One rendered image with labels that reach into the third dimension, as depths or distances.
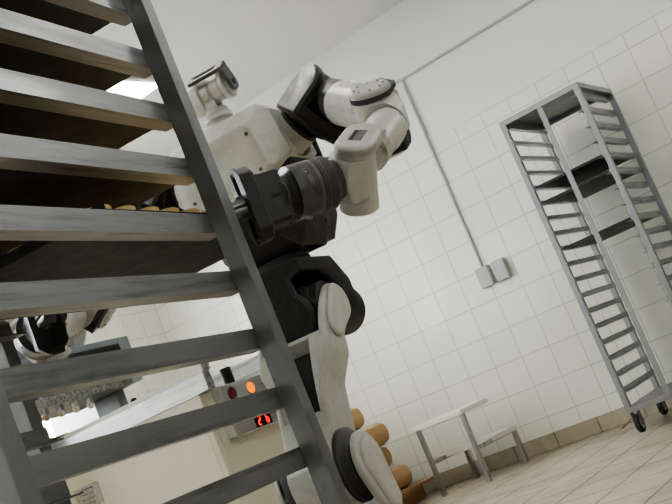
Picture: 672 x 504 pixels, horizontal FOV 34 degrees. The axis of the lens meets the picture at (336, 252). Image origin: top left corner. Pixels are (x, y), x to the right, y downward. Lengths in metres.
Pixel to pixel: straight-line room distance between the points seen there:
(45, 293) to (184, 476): 1.82
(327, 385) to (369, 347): 5.42
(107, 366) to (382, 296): 6.20
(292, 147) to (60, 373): 1.12
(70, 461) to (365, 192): 0.77
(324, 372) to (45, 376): 1.01
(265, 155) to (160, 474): 1.18
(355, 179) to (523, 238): 5.21
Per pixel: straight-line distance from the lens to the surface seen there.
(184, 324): 8.47
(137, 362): 1.31
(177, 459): 3.01
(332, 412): 2.08
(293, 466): 1.54
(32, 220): 1.27
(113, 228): 1.39
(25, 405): 1.81
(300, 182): 1.68
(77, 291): 1.27
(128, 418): 3.12
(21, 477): 1.05
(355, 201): 1.74
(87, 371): 1.23
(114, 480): 3.20
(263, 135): 2.20
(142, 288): 1.38
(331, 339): 2.13
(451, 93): 7.10
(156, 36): 1.68
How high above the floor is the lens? 0.62
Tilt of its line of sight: 9 degrees up
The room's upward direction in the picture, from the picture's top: 22 degrees counter-clockwise
